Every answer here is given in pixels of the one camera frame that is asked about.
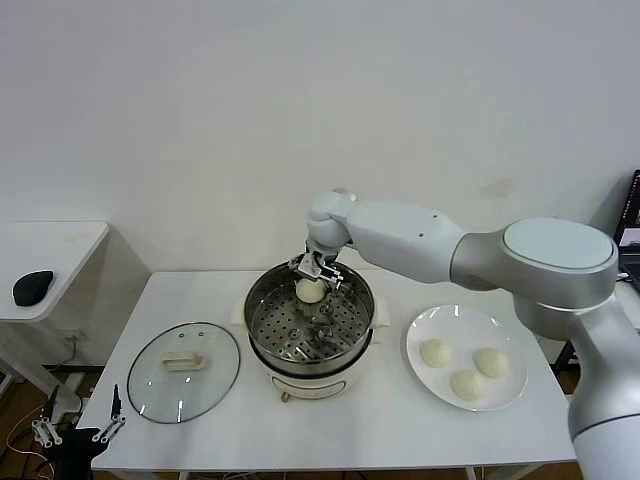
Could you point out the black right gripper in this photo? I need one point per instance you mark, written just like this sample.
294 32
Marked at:
312 265

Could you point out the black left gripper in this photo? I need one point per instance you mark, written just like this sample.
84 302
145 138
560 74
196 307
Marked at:
75 450

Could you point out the white steamed baozi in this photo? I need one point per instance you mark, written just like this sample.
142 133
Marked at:
310 292
436 353
492 362
468 385

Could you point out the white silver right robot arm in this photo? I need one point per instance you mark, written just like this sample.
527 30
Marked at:
500 260

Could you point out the stainless steel steamer basket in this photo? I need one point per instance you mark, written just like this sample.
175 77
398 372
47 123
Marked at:
280 325

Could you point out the cream electric cooking pot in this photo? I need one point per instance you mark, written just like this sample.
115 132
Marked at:
310 387

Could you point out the black computer mouse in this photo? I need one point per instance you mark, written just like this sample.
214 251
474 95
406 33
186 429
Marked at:
32 288

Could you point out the white round plate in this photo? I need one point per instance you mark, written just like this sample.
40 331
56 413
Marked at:
440 325

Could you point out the black laptop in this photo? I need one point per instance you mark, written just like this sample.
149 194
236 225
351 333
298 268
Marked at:
632 210

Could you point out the white wall socket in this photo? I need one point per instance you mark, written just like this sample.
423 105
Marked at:
75 337

